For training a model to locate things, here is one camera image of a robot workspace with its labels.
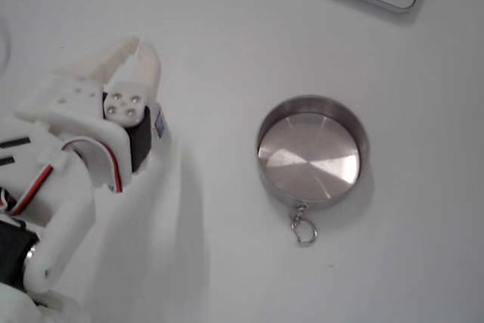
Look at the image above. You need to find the small white and blue box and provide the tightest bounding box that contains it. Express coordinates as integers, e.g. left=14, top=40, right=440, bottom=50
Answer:
left=153, top=105, right=167, bottom=138

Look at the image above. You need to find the round metal bowl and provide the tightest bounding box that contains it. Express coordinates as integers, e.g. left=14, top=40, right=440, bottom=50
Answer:
left=255, top=94, right=371, bottom=210

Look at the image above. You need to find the red white black servo wire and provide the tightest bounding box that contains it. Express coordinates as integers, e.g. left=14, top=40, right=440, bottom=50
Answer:
left=0, top=141, right=125, bottom=218

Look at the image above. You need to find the metal key ring chain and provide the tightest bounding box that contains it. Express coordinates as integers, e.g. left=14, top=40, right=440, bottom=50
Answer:
left=289, top=201, right=319, bottom=247

